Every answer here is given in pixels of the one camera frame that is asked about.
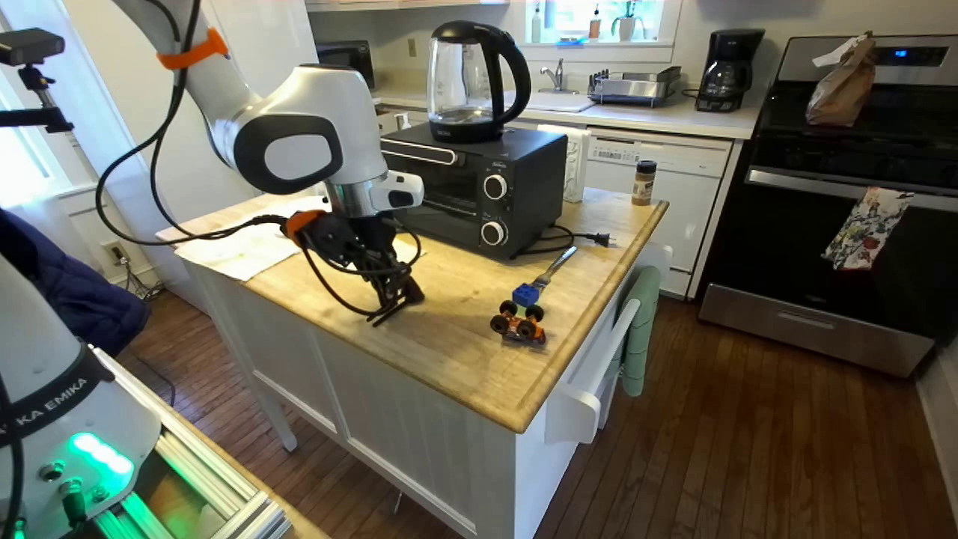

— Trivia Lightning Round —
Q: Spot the stainless black kitchen range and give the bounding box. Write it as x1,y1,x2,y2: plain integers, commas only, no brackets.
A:
696,34,958,380

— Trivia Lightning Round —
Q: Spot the black coffee maker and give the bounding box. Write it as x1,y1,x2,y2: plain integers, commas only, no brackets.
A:
693,27,771,118

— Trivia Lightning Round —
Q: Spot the white cloth sheet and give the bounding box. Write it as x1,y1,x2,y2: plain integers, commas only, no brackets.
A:
170,218,305,286

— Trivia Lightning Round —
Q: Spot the black toaster oven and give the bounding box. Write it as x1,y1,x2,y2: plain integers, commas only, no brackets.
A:
379,123,573,263

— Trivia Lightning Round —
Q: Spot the brown paper bag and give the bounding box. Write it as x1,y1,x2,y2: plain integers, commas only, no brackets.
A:
804,27,882,133

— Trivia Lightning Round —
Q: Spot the black power cord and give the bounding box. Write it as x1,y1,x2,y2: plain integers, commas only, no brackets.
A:
516,223,614,259

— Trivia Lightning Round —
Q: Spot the blue handled metal utensil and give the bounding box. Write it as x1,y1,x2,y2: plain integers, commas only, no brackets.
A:
509,244,582,313

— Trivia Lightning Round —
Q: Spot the white towel bar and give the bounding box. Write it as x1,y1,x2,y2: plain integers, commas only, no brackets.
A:
542,296,645,449

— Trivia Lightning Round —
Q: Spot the floral dish towel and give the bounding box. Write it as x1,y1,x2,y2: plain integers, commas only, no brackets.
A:
820,187,913,277

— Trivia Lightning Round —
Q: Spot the wall outlet with plug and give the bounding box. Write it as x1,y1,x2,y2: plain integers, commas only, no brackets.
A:
96,233,135,277

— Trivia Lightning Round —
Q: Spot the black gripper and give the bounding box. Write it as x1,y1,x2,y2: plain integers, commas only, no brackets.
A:
298,206,428,316

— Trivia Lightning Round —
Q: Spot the white wooden-top kitchen island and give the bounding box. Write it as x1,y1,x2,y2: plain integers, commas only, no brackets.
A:
153,177,673,539

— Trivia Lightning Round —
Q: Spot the dark blue jacket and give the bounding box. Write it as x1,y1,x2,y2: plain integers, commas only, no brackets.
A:
0,203,153,361

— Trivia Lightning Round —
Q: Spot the aluminium robot stand frame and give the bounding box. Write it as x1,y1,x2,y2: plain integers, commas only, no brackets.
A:
88,346,337,539

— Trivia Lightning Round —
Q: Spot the orange cable strap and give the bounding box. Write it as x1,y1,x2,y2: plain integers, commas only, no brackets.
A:
157,24,235,76
278,206,329,244

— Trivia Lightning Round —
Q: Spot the green hanging towel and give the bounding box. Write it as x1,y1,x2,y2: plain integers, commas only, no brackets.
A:
614,263,666,401

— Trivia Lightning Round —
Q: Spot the white dishwasher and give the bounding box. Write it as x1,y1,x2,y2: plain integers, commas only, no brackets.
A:
582,127,738,304

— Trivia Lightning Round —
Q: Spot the chrome sink faucet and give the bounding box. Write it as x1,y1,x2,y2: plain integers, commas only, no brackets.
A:
536,54,573,96

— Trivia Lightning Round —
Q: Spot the spice jar with black lid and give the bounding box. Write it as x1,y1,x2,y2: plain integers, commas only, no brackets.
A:
630,157,661,211

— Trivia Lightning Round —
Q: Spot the orange black toy car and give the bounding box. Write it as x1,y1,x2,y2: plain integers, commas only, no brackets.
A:
486,296,552,350

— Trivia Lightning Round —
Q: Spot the black microwave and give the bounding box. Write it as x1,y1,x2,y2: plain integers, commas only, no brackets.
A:
319,36,379,90

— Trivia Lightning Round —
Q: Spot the glass electric kettle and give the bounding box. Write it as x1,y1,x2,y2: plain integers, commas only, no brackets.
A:
425,18,536,148

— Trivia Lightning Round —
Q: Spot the black camera on tripod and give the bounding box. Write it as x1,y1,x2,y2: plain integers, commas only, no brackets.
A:
0,24,79,135

